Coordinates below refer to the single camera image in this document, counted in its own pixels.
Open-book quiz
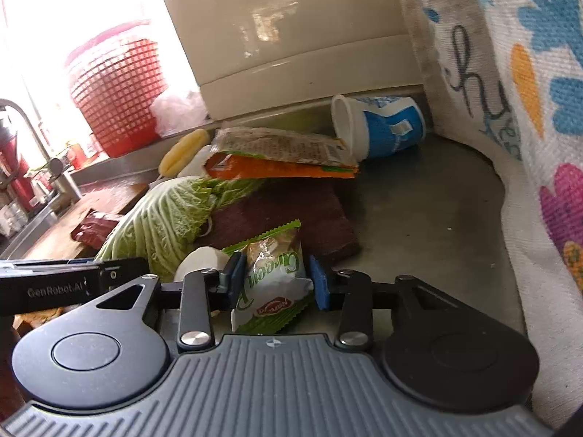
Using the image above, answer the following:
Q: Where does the white and blue cup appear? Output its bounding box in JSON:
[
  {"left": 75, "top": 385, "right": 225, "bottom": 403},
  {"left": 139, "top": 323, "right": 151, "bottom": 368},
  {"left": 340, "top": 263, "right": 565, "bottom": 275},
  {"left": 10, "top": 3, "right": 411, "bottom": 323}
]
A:
[{"left": 331, "top": 94, "right": 427, "bottom": 162}]

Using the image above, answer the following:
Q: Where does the wooden cutting board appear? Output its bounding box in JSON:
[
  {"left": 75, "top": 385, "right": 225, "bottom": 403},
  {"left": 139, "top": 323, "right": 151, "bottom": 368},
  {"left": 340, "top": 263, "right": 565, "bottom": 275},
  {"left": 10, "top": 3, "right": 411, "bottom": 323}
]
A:
[{"left": 27, "top": 182, "right": 151, "bottom": 260}]

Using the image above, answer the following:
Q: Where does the printed cloth bag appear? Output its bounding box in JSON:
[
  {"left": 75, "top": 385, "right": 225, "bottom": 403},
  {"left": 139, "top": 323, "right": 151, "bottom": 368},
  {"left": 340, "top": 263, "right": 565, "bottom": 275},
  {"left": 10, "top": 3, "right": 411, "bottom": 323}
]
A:
[{"left": 410, "top": 0, "right": 583, "bottom": 429}]

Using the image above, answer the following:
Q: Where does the clear crinkled plastic film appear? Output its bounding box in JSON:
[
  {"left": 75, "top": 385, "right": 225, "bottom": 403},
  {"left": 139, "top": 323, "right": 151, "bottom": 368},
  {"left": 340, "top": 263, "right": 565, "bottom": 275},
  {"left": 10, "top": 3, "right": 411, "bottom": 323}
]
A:
[{"left": 396, "top": 0, "right": 456, "bottom": 87}]

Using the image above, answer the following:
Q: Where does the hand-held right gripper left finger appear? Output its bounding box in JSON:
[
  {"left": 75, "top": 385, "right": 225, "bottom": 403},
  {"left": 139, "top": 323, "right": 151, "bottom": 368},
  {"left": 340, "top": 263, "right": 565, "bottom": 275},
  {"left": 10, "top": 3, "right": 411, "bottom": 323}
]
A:
[{"left": 95, "top": 251, "right": 247, "bottom": 351}]

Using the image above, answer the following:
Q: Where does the cream glossy appliance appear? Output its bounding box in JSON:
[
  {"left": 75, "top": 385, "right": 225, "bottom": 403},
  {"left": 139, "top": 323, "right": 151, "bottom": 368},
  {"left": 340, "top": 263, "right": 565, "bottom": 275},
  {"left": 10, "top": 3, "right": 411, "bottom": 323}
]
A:
[{"left": 150, "top": 0, "right": 426, "bottom": 121}]

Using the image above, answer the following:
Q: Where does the clear packet with green edge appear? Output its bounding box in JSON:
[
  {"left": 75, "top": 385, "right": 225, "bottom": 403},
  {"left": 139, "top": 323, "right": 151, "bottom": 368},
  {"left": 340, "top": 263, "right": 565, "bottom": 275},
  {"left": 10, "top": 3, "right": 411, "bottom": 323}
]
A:
[{"left": 212, "top": 126, "right": 360, "bottom": 169}]

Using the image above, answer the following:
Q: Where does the white radish piece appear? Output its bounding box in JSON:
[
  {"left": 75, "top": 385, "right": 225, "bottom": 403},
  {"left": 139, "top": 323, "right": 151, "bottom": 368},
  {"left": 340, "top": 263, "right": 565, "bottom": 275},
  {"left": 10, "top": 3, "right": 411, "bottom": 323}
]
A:
[{"left": 174, "top": 246, "right": 231, "bottom": 283}]

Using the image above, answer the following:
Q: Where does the orange noodle packet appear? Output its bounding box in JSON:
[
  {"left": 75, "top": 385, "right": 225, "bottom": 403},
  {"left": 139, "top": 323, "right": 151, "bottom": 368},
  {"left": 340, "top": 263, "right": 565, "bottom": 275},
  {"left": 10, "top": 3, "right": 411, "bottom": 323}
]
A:
[{"left": 203, "top": 152, "right": 358, "bottom": 180}]

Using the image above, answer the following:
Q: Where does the green snack wrapper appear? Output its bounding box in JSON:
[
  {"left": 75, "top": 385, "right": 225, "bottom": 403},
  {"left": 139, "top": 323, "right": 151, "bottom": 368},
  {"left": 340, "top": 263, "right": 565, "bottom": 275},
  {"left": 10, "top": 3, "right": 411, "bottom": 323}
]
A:
[{"left": 222, "top": 219, "right": 315, "bottom": 334}]

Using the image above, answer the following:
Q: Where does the white crumpled plastic bag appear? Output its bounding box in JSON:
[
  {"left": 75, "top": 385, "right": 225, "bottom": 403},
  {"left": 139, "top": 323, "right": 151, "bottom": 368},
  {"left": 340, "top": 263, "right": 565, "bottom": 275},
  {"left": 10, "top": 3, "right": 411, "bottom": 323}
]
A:
[{"left": 150, "top": 91, "right": 210, "bottom": 137}]

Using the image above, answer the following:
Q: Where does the dark maroon cloth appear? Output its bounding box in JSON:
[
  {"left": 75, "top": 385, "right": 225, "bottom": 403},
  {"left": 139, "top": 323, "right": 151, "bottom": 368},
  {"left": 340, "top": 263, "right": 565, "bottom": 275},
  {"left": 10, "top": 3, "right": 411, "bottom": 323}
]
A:
[{"left": 200, "top": 182, "right": 363, "bottom": 267}]

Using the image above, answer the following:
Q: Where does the napa cabbage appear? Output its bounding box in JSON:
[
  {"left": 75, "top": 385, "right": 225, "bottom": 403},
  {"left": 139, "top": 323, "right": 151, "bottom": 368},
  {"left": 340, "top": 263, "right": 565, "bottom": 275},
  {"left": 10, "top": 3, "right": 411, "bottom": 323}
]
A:
[{"left": 93, "top": 175, "right": 265, "bottom": 283}]

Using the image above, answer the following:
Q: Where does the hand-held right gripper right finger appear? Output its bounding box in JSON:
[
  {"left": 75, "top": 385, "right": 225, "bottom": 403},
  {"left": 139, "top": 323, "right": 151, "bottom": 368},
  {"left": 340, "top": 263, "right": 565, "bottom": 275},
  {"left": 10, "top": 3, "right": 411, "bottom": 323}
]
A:
[{"left": 309, "top": 255, "right": 461, "bottom": 351}]

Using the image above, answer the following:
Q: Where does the steel faucet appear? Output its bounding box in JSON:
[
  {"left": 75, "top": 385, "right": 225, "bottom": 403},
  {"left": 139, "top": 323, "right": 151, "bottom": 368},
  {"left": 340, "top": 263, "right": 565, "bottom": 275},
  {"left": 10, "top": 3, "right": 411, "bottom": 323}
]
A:
[{"left": 0, "top": 99, "right": 83, "bottom": 205}]

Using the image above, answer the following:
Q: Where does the yellow oblong item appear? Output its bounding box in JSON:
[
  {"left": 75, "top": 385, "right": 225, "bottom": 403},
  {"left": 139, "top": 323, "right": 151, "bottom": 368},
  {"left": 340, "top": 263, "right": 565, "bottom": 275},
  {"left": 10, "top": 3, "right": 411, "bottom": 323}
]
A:
[{"left": 159, "top": 128, "right": 211, "bottom": 177}]

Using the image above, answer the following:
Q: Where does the red plastic mesh basket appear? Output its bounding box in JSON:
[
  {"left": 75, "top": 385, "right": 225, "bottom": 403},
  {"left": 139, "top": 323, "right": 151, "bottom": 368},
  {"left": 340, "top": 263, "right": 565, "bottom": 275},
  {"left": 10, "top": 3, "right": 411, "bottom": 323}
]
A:
[{"left": 65, "top": 20, "right": 170, "bottom": 158}]

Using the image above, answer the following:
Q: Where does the tall red bottle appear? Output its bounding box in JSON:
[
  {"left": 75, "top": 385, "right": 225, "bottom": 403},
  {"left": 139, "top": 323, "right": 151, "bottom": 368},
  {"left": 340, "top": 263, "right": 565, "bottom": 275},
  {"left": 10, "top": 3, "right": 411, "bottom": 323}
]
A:
[{"left": 0, "top": 123, "right": 42, "bottom": 210}]

